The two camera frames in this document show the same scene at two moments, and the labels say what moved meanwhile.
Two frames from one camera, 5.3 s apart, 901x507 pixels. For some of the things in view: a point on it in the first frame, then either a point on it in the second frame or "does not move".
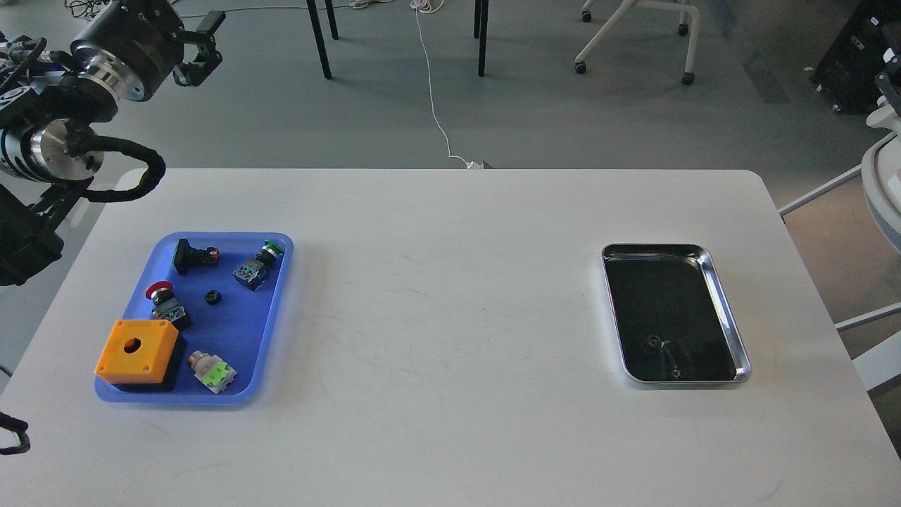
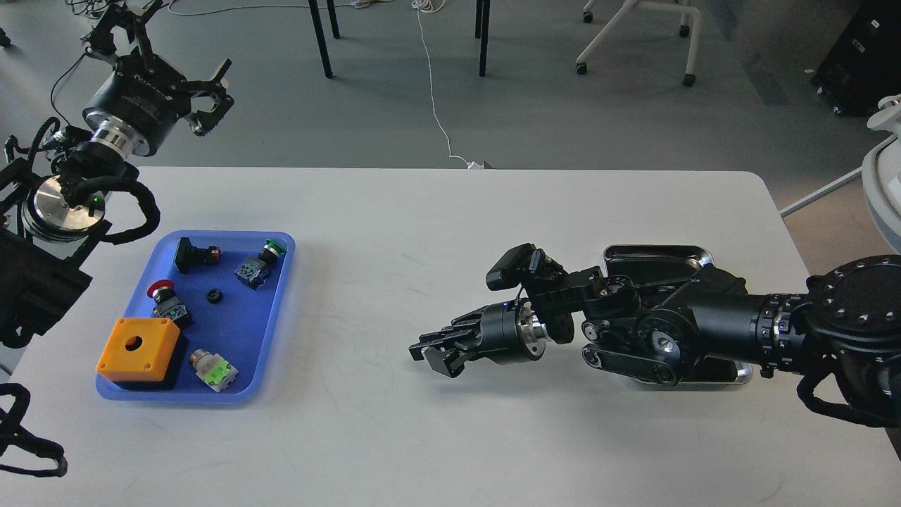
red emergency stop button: [166, 306] does not move
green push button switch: [252, 274] does not move
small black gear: [212, 296] does not move
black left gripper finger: [193, 73] → [206, 121]
